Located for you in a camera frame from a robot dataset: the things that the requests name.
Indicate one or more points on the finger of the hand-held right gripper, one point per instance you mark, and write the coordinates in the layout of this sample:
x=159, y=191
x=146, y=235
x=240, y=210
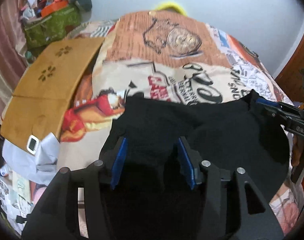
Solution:
x=273, y=112
x=266, y=102

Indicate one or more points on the orange box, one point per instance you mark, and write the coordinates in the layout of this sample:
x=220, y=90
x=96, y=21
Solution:
x=53, y=7

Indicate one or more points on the black t-shirt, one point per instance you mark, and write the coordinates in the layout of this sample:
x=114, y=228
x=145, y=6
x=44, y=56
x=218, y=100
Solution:
x=216, y=135

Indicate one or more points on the printed paper pile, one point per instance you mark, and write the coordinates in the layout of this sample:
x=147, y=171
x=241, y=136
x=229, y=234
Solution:
x=12, y=192

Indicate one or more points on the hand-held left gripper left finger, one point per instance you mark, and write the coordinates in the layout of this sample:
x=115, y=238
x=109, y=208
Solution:
x=119, y=160

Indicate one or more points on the printed blanket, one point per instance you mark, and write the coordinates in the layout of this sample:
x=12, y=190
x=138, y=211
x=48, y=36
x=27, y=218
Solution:
x=167, y=55

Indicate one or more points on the green fabric storage bag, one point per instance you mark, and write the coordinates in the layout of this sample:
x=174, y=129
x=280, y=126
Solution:
x=52, y=26

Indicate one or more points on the person's right hand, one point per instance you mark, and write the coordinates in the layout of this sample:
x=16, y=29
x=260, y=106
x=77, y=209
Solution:
x=295, y=150

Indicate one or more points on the striped pink curtain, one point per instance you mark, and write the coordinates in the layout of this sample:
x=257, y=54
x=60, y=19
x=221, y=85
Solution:
x=4, y=55

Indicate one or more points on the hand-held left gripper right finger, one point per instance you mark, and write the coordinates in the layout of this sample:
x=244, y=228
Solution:
x=185, y=160

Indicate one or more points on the cluttered clothes pile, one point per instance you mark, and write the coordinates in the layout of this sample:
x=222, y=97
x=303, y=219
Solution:
x=34, y=2

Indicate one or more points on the small white digital timer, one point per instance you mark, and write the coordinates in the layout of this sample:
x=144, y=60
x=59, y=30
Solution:
x=32, y=143

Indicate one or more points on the yellow pillow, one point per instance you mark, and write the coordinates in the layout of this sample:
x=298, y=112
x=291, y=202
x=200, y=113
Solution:
x=170, y=6

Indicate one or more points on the grey cloth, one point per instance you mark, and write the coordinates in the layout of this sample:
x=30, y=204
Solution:
x=45, y=157

